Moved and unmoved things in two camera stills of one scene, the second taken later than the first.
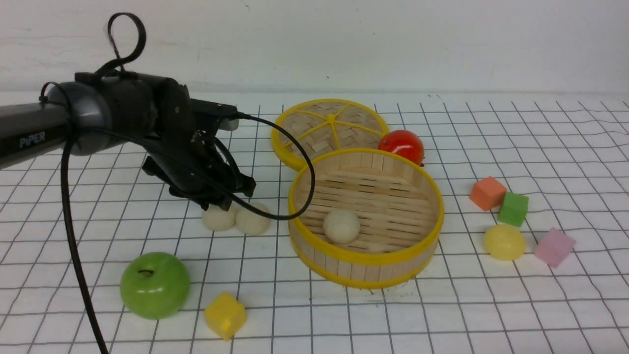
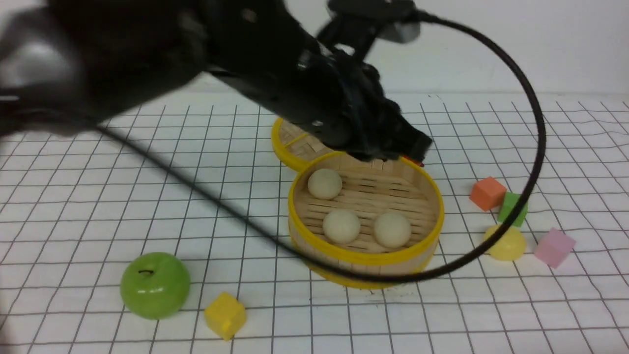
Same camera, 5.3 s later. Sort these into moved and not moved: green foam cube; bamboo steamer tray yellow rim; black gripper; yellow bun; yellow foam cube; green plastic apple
Moved: black gripper
Not moved: green foam cube; yellow foam cube; bamboo steamer tray yellow rim; yellow bun; green plastic apple
